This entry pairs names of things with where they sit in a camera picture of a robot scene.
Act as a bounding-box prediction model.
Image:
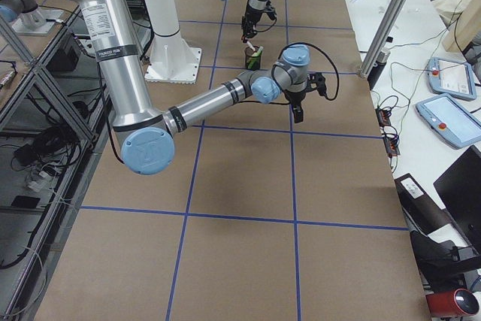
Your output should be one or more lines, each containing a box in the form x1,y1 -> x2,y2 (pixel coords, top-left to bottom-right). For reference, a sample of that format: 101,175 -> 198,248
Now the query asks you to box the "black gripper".
241,7 -> 264,40
283,90 -> 306,123

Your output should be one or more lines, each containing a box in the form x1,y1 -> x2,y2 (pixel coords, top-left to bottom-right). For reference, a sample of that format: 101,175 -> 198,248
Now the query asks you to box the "white marker red cap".
244,38 -> 256,53

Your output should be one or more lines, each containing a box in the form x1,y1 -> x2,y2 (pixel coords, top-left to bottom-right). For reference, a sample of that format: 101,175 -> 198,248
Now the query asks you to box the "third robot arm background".
1,0 -> 53,36

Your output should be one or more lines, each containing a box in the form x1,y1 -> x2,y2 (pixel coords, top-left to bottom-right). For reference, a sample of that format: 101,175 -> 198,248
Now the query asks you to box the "black mesh pen cup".
244,46 -> 264,71

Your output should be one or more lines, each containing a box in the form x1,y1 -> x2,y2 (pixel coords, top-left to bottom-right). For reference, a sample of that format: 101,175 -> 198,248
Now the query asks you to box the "green highlighter pen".
247,46 -> 263,70

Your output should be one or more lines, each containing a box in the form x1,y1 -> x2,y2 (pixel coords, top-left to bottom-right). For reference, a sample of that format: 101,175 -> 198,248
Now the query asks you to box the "orange electronics board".
375,107 -> 401,158

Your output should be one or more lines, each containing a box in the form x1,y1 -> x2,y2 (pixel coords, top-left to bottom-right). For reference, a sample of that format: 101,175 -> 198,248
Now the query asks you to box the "upper blue teach pendant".
427,57 -> 477,101

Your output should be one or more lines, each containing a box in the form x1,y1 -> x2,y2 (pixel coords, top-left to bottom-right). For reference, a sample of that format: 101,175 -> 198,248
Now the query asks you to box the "blue teach pendant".
415,93 -> 480,149
427,57 -> 477,101

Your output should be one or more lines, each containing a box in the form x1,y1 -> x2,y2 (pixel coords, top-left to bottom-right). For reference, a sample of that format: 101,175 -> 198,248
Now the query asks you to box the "lower blue teach pendant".
415,93 -> 480,149

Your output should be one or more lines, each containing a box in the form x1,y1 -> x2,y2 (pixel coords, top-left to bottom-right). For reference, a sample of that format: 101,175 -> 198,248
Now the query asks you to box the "red cylinder speaker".
425,289 -> 480,318

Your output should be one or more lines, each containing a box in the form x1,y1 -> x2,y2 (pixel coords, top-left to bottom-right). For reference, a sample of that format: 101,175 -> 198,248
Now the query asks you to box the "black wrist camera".
305,72 -> 328,98
263,0 -> 277,22

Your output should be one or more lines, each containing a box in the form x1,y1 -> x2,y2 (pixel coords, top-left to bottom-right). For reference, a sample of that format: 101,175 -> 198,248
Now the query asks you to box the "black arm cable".
289,42 -> 341,102

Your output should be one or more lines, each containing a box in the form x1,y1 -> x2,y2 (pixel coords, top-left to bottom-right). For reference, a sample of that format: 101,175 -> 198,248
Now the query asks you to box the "white pedestal column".
144,0 -> 201,84

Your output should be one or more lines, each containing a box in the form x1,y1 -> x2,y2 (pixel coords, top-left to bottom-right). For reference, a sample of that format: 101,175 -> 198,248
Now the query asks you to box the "aluminium frame post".
358,0 -> 406,78

